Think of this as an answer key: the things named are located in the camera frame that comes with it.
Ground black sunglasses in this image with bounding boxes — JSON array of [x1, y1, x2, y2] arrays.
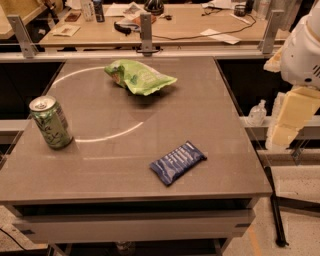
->
[[114, 22, 131, 36]]

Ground blue snack bar packet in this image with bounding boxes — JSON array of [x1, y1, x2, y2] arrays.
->
[[150, 141, 207, 186]]

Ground middle metal bracket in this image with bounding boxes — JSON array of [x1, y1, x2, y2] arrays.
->
[[138, 13, 156, 57]]

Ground left metal bracket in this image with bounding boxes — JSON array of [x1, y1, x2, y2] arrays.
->
[[7, 15, 38, 58]]

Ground metal bracket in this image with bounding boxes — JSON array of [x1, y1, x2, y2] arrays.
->
[[258, 9, 284, 54], [7, 15, 38, 58], [138, 13, 156, 57]]

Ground clear sanitizer bottle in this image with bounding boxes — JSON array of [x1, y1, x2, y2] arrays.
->
[[247, 99, 267, 126]]

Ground green drink can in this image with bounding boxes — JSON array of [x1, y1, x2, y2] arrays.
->
[[29, 95, 73, 149]]

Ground white paper sheet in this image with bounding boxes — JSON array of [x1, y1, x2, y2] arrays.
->
[[201, 29, 240, 45]]

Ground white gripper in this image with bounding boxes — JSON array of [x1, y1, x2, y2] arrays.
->
[[263, 14, 320, 150]]

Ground tan booklet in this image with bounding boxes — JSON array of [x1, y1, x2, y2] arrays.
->
[[52, 24, 80, 37]]

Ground black cable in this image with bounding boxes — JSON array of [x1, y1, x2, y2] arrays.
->
[[152, 13, 258, 41]]

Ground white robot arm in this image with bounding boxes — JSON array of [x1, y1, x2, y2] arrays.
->
[[264, 1, 320, 151]]

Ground dark spray can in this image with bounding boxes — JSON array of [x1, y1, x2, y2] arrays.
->
[[93, 0, 105, 23]]

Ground right metal bracket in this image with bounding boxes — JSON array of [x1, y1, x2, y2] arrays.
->
[[258, 9, 284, 54]]

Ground green rice chip bag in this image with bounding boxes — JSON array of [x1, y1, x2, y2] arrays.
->
[[104, 59, 177, 96]]

